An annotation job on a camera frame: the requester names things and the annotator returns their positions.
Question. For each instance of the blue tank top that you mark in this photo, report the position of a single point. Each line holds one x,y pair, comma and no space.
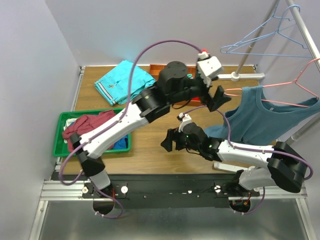
259,122

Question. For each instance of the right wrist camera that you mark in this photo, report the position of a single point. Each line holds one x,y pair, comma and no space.
184,119

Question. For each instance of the white cloth in bin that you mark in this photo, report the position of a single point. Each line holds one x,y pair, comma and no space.
68,123

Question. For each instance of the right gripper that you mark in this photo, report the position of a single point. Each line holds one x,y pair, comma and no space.
172,134

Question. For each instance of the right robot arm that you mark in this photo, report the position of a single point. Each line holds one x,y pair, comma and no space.
272,165

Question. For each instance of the pink wire hanger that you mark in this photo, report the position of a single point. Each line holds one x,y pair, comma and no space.
293,82

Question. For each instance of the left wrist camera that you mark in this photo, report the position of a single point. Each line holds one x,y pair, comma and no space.
209,69

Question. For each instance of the green plastic bin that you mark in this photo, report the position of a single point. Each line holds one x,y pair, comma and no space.
60,149

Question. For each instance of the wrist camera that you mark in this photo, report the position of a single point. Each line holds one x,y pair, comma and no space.
184,119
209,69

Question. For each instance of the orange compartment tray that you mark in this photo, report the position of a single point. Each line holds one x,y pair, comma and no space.
154,71

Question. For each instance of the royal blue garment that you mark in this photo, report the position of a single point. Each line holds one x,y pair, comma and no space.
121,144

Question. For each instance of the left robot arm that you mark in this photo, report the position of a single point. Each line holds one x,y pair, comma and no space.
172,86

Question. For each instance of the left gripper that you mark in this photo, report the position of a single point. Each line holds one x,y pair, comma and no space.
212,99

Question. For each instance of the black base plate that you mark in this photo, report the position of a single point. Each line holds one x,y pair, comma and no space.
163,191

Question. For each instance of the turquoise folded shorts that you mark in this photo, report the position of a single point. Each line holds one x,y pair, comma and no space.
113,86

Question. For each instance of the maroon shirt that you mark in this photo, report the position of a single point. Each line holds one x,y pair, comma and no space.
85,124

